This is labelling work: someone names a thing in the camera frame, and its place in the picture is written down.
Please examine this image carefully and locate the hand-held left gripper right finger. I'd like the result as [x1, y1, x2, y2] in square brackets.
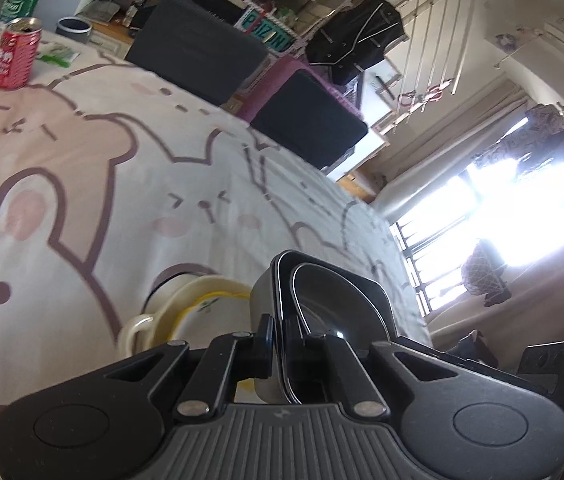
[296, 333, 463, 422]

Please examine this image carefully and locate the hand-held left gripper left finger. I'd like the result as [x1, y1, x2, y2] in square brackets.
[104, 314, 275, 422]

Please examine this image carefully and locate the large square steel tray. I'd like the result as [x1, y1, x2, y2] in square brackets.
[251, 250, 393, 403]

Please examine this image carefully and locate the floral ceramic bowl gold rim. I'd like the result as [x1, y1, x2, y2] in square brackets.
[174, 292, 253, 346]

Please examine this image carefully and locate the round steel bowl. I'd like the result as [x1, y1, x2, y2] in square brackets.
[289, 262, 391, 356]

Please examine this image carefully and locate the cream ceramic bowl with handles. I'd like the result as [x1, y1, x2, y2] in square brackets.
[117, 276, 255, 361]

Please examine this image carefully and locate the white square plate black rim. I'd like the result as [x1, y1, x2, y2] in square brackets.
[143, 264, 213, 311]

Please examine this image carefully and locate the patterned hanging garment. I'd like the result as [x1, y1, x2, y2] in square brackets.
[462, 240, 507, 307]

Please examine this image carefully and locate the black window railing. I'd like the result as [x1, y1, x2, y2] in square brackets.
[392, 220, 467, 318]

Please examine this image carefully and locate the cartoon bear printed tablecloth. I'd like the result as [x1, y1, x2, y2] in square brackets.
[0, 20, 435, 461]

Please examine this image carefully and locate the dark grey fabric chair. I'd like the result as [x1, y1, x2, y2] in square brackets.
[251, 70, 369, 171]
[126, 0, 270, 107]

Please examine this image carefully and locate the dark hanging garment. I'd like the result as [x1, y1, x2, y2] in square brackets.
[526, 105, 564, 162]

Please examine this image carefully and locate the beige window curtain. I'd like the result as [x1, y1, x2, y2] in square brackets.
[372, 72, 530, 221]

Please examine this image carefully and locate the green plate sign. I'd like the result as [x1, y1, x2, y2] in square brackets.
[239, 7, 295, 53]

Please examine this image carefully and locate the black hanging jacket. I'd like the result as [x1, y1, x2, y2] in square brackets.
[304, 0, 410, 86]

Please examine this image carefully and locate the green snack packet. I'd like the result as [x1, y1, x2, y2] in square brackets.
[37, 42, 79, 68]

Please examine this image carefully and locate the grey round bin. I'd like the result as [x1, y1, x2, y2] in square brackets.
[56, 16, 94, 47]

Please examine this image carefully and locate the red drink can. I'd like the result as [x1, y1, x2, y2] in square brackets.
[0, 16, 43, 90]

